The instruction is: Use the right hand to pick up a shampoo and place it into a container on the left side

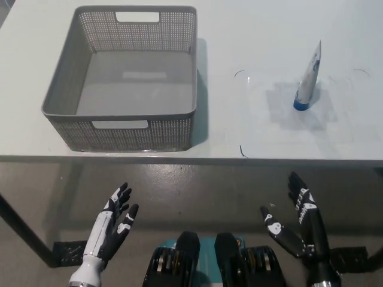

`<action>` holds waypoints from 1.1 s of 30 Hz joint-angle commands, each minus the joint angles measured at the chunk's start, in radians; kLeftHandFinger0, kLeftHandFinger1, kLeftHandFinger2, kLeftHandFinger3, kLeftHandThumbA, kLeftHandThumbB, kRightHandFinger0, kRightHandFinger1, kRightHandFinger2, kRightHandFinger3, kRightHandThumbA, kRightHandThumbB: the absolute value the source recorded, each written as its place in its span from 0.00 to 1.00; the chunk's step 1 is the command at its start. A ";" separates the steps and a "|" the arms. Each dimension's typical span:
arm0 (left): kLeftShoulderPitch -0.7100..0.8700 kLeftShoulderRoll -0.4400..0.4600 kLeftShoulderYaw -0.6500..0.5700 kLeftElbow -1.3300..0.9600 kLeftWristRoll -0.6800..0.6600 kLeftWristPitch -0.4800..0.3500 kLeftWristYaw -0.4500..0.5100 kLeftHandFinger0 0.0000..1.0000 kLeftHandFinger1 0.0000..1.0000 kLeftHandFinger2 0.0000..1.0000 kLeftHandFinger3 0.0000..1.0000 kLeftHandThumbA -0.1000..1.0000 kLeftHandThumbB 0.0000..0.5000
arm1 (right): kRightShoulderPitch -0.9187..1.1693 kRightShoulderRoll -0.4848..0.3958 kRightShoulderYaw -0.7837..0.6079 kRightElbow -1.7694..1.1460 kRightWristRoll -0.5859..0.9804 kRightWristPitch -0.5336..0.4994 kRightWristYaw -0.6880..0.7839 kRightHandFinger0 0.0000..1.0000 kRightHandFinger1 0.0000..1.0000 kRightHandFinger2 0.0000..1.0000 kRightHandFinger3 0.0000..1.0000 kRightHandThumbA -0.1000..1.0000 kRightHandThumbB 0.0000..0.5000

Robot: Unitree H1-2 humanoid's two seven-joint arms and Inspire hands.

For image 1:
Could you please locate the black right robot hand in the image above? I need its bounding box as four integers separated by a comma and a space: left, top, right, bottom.
259, 171, 332, 262

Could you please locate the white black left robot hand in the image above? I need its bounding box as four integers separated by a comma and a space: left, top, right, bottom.
81, 182, 140, 265

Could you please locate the white shampoo tube blue cap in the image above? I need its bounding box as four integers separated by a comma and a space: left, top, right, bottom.
292, 39, 323, 112

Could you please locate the black table leg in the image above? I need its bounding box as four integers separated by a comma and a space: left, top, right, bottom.
0, 193, 62, 267
367, 244, 383, 264

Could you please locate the gray perforated plastic basket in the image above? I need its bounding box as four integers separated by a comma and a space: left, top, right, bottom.
41, 5, 199, 153

